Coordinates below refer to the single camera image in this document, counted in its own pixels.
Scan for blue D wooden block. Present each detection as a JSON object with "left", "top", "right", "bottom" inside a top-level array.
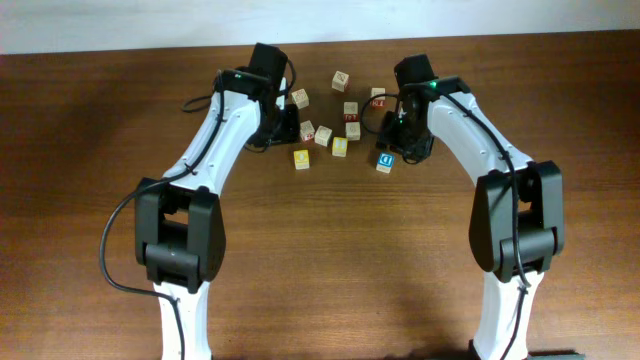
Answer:
[{"left": 376, "top": 153, "right": 395, "bottom": 174}]

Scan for yellow O wooden block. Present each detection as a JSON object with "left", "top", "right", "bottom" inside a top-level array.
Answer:
[{"left": 293, "top": 149, "right": 310, "bottom": 170}]

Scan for yellow blue wooden block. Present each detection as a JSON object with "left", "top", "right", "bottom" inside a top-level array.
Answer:
[{"left": 332, "top": 137, "right": 348, "bottom": 157}]

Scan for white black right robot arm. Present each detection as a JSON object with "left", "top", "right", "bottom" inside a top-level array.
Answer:
[{"left": 376, "top": 54, "right": 565, "bottom": 359}]

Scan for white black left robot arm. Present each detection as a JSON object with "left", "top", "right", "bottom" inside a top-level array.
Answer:
[{"left": 135, "top": 43, "right": 300, "bottom": 359}]

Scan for K wooden block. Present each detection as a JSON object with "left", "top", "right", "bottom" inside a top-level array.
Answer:
[{"left": 300, "top": 120, "right": 315, "bottom": 142}]

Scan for green R wooden block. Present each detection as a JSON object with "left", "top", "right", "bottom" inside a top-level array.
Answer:
[{"left": 291, "top": 89, "right": 310, "bottom": 109}]

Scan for far right red block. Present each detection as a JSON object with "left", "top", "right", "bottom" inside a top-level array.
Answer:
[{"left": 371, "top": 87, "right": 386, "bottom": 108}]

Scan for tilted red-sided wooden block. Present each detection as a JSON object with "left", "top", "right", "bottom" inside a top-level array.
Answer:
[{"left": 314, "top": 126, "right": 332, "bottom": 147}]

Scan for green A wooden block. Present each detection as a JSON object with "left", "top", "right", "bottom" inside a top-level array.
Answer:
[{"left": 345, "top": 122, "right": 361, "bottom": 141}]

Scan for middle red wooden block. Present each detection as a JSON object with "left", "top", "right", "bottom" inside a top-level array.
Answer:
[{"left": 343, "top": 102, "right": 359, "bottom": 122}]

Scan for top wooden block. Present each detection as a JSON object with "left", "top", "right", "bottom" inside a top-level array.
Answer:
[{"left": 331, "top": 71, "right": 350, "bottom": 93}]

